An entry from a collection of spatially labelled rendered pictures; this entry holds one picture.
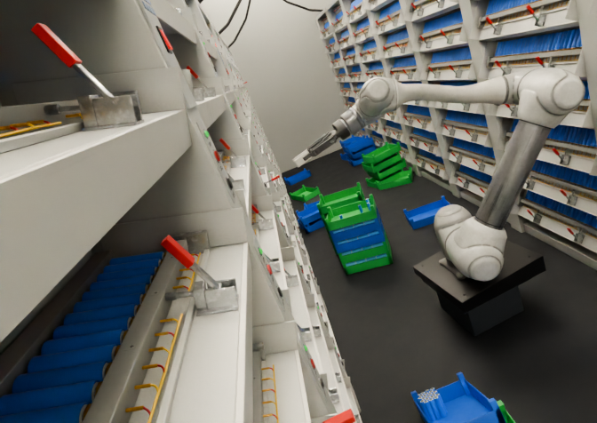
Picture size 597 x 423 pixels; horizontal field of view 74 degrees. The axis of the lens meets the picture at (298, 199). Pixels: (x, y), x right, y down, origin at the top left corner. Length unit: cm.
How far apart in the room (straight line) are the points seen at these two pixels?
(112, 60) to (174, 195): 18
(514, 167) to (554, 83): 28
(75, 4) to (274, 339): 50
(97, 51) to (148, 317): 32
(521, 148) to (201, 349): 131
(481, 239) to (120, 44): 130
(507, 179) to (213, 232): 116
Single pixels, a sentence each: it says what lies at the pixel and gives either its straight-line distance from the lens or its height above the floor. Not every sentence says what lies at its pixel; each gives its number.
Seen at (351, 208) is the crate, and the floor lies 34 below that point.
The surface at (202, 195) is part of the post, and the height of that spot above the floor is 117.
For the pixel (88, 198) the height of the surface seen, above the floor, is 126.
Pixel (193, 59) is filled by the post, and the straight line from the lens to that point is 123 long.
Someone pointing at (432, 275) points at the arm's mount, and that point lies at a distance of 187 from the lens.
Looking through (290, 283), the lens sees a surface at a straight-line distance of 119.
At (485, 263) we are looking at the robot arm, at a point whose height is 44.
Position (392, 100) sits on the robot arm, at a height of 106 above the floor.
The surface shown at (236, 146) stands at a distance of 123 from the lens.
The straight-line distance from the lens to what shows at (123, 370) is 33.
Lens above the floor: 128
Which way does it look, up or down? 17 degrees down
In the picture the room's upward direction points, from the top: 22 degrees counter-clockwise
